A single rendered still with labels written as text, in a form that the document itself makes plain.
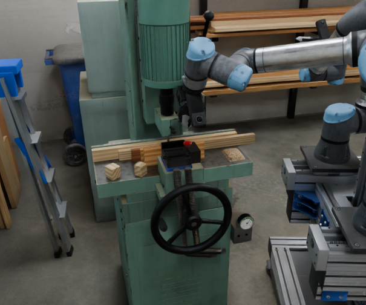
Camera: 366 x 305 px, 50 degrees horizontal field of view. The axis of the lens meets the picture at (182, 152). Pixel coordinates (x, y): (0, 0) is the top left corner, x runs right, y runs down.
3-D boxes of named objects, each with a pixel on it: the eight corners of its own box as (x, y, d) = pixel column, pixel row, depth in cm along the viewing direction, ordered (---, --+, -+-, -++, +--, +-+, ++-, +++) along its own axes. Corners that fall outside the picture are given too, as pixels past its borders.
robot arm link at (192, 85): (212, 80, 116) (185, 83, 115) (209, 91, 120) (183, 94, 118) (204, 62, 120) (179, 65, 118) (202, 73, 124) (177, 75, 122)
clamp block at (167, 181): (164, 196, 137) (163, 173, 133) (156, 177, 148) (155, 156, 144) (205, 189, 140) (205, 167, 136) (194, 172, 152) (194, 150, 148)
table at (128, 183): (99, 213, 133) (97, 199, 130) (94, 171, 159) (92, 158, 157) (263, 187, 146) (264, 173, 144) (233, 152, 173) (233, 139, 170)
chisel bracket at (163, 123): (162, 140, 150) (161, 120, 147) (155, 126, 163) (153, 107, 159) (180, 138, 152) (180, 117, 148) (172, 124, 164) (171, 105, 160)
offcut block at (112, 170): (121, 177, 143) (120, 166, 141) (112, 180, 141) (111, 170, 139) (114, 172, 146) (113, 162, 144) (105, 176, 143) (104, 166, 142)
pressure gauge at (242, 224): (239, 235, 158) (240, 218, 154) (235, 229, 161) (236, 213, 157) (253, 232, 159) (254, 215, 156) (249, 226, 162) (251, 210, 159)
